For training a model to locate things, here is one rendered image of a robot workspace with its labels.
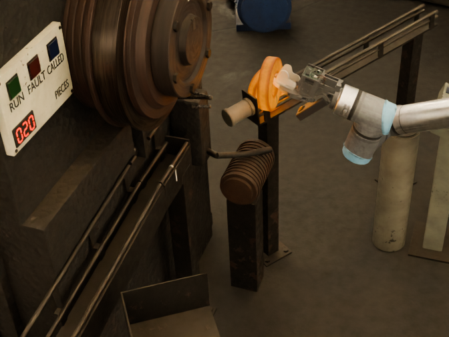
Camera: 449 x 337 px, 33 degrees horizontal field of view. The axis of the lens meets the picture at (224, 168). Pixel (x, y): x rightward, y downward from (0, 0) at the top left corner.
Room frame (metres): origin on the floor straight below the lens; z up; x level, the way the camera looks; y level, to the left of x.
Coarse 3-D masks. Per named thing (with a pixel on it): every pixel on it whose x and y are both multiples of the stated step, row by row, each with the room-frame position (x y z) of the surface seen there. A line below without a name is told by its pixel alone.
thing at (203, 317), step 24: (144, 288) 1.22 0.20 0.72; (168, 288) 1.24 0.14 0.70; (192, 288) 1.25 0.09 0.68; (144, 312) 1.22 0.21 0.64; (168, 312) 1.23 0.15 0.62; (192, 312) 1.24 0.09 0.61; (144, 336) 1.18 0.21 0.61; (168, 336) 1.17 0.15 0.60; (192, 336) 1.17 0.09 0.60; (216, 336) 1.17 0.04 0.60
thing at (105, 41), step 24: (120, 0) 1.53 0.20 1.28; (96, 24) 1.52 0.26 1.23; (120, 24) 1.51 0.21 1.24; (96, 48) 1.50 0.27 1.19; (120, 48) 1.49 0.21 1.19; (96, 72) 1.49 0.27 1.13; (120, 72) 1.48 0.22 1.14; (120, 96) 1.46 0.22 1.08; (120, 120) 1.53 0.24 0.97; (144, 120) 1.56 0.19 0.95
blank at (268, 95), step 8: (264, 64) 1.88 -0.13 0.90; (272, 64) 1.88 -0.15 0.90; (280, 64) 1.94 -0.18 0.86; (264, 72) 1.86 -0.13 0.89; (272, 72) 1.87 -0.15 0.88; (264, 80) 1.84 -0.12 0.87; (272, 80) 1.86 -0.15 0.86; (264, 88) 1.83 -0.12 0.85; (272, 88) 1.92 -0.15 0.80; (264, 96) 1.83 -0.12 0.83; (272, 96) 1.86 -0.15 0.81; (264, 104) 1.83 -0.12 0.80; (272, 104) 1.86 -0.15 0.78
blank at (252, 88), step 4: (256, 76) 2.04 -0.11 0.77; (252, 80) 2.04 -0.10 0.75; (256, 80) 2.03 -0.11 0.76; (252, 84) 2.03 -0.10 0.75; (256, 84) 2.02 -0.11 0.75; (252, 88) 2.02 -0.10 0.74; (256, 88) 2.01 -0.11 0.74; (252, 92) 2.02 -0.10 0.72; (256, 92) 2.01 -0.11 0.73; (256, 96) 2.01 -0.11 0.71; (280, 100) 2.07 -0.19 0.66; (276, 108) 2.06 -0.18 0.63
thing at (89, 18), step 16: (80, 0) 1.59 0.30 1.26; (96, 0) 1.55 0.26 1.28; (64, 16) 1.58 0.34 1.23; (80, 16) 1.57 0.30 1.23; (64, 32) 1.56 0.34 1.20; (80, 32) 1.55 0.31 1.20; (80, 48) 1.54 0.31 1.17; (80, 64) 1.53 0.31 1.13; (80, 80) 1.54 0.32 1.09; (80, 96) 1.56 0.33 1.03; (96, 96) 1.49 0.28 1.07
